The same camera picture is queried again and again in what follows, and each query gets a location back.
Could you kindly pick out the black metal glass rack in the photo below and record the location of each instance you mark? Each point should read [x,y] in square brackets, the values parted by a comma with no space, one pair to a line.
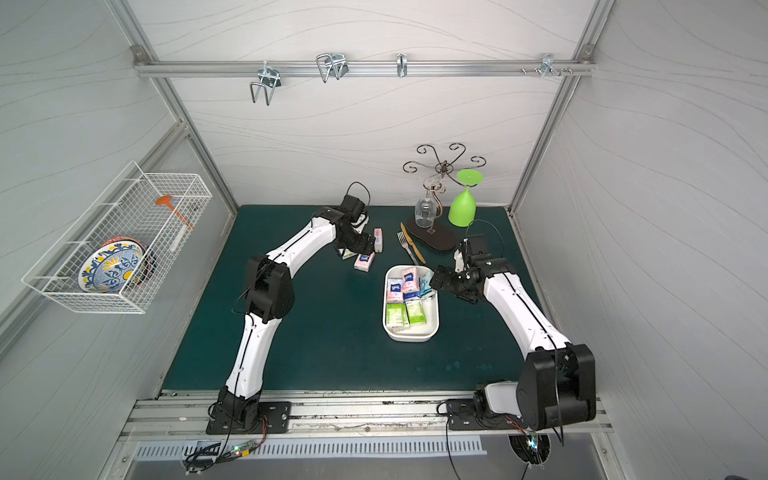
[440,237]

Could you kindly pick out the orange handled brush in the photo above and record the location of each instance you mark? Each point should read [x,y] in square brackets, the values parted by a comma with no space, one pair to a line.
[167,201]

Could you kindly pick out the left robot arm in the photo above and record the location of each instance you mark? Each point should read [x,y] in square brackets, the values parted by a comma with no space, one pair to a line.
[269,296]

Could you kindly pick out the white wire basket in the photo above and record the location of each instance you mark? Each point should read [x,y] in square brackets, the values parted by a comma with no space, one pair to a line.
[124,210]

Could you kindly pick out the wooden knife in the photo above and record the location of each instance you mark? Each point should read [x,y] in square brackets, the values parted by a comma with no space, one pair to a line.
[412,244]

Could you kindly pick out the single metal hook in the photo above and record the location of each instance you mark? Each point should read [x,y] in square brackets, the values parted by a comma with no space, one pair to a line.
[401,65]

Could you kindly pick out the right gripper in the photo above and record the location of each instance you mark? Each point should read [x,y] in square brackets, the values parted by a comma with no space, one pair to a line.
[448,282]

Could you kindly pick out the metal fork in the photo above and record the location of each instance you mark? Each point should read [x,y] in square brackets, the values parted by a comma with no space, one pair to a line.
[404,244]

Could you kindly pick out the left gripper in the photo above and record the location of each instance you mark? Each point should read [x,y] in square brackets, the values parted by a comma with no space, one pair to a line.
[360,241]

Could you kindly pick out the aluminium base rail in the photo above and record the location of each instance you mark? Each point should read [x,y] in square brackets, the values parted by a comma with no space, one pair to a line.
[184,414]

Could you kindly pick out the teal cartoon tissue pack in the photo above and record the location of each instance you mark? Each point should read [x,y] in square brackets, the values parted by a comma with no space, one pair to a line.
[425,288]

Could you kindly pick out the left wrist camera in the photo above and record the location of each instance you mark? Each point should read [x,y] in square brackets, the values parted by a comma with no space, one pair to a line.
[356,211]

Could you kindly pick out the pink Tempo tissue pack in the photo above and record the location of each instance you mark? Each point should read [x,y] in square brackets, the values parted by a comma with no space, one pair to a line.
[410,281]

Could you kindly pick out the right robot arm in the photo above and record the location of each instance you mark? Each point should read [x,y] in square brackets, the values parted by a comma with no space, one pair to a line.
[557,382]

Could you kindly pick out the blue yellow patterned plate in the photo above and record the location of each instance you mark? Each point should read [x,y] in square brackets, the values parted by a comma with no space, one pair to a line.
[110,267]

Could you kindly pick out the double metal hook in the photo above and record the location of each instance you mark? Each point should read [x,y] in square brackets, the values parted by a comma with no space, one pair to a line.
[332,65]
[267,81]

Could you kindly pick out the aluminium top rail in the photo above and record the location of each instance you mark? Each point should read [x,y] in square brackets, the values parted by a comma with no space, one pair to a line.
[357,68]

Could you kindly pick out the pink white tissue pack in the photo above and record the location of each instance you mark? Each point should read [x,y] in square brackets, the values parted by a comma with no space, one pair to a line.
[363,262]

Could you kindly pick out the green white tissue pack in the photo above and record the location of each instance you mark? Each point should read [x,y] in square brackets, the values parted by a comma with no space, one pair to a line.
[396,317]

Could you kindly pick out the white oval storage box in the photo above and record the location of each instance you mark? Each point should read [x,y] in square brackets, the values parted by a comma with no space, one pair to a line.
[417,333]

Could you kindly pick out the pink floral Tempo pack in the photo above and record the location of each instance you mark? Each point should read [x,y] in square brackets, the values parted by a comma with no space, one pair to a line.
[394,292]

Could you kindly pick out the green plastic wine glass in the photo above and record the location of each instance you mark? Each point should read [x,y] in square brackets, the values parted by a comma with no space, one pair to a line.
[463,208]

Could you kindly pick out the right end metal hook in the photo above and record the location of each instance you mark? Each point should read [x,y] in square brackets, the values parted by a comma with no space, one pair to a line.
[547,68]

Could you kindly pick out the clear wine glass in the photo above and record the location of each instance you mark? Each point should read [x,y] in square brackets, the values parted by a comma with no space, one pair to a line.
[428,207]

